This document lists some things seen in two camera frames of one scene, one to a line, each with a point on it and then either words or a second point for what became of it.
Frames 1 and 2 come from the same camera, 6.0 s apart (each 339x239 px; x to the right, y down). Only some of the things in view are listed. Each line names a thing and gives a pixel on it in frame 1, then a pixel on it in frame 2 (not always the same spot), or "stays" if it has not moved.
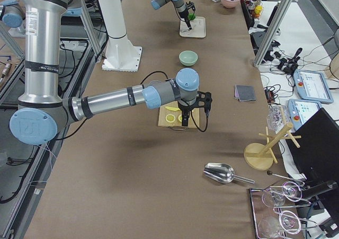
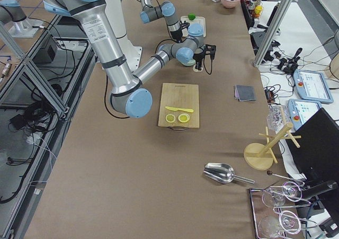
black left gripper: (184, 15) to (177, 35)
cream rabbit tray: (198, 29) stays
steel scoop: (222, 173) stays
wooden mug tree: (260, 156) stays
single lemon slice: (170, 118) stays
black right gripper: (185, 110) to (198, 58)
